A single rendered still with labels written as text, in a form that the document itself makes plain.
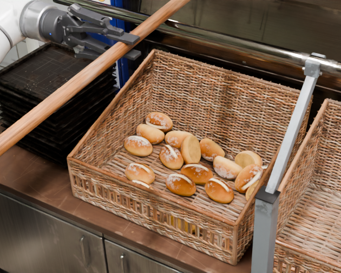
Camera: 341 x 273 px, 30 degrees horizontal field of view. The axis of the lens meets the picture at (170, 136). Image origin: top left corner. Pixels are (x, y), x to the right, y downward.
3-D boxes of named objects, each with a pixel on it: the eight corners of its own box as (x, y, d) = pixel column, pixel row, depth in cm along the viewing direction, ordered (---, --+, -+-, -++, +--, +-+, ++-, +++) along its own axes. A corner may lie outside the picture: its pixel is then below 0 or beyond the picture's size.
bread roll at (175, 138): (195, 130, 205) (192, 145, 202) (196, 141, 210) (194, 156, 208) (164, 128, 206) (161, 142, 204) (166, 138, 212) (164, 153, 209)
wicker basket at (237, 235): (156, 115, 226) (152, 45, 209) (308, 166, 201) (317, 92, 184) (69, 197, 194) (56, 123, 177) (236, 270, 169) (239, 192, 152)
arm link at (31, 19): (47, 28, 158) (67, 33, 156) (23, 44, 152) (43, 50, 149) (42, -7, 152) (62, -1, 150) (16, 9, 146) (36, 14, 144)
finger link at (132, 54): (107, 49, 143) (107, 52, 143) (133, 57, 140) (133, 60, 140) (115, 43, 145) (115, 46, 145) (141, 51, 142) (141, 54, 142)
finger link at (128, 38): (113, 32, 143) (113, 29, 142) (140, 39, 140) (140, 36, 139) (106, 38, 141) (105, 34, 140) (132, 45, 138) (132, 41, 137)
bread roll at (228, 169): (240, 164, 191) (231, 181, 190) (247, 171, 196) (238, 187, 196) (213, 151, 196) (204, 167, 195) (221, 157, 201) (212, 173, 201)
